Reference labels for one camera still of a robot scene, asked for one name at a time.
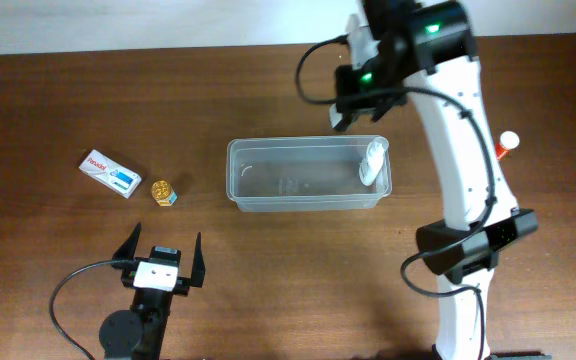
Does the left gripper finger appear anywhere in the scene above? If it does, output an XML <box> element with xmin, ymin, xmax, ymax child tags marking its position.
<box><xmin>112</xmin><ymin>223</ymin><xmax>142</xmax><ymax>269</ymax></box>
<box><xmin>190</xmin><ymin>233</ymin><xmax>206</xmax><ymax>288</ymax></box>

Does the white spray bottle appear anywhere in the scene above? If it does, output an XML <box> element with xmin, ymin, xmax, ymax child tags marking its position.
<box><xmin>359</xmin><ymin>137</ymin><xmax>389</xmax><ymax>186</ymax></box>

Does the white Panadol box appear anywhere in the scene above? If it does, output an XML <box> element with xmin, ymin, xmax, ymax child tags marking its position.
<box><xmin>79</xmin><ymin>150</ymin><xmax>142</xmax><ymax>199</ymax></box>

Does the orange tube white cap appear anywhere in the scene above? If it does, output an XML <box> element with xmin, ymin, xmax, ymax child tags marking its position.
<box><xmin>495</xmin><ymin>131</ymin><xmax>520</xmax><ymax>160</ymax></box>

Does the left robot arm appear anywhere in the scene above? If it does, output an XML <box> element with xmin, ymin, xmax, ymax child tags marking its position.
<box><xmin>99</xmin><ymin>225</ymin><xmax>206</xmax><ymax>359</ymax></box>

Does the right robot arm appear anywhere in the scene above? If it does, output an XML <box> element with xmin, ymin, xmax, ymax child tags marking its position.
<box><xmin>329</xmin><ymin>1</ymin><xmax>537</xmax><ymax>359</ymax></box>

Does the clear plastic container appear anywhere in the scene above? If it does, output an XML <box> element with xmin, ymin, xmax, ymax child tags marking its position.
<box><xmin>226</xmin><ymin>135</ymin><xmax>392</xmax><ymax>212</ymax></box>

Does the gold lid balm jar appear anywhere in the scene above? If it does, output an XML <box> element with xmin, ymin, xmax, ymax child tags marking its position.
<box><xmin>151</xmin><ymin>180</ymin><xmax>177</xmax><ymax>206</ymax></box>

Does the left black cable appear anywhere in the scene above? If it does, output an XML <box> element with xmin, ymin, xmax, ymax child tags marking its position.
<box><xmin>48</xmin><ymin>258</ymin><xmax>137</xmax><ymax>360</ymax></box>

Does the black cable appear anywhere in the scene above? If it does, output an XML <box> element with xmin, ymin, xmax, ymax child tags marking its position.
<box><xmin>295</xmin><ymin>34</ymin><xmax>499</xmax><ymax>360</ymax></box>
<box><xmin>48</xmin><ymin>258</ymin><xmax>137</xmax><ymax>360</ymax></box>

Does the right black cable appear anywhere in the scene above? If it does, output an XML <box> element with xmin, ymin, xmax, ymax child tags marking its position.
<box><xmin>295</xmin><ymin>34</ymin><xmax>499</xmax><ymax>360</ymax></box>

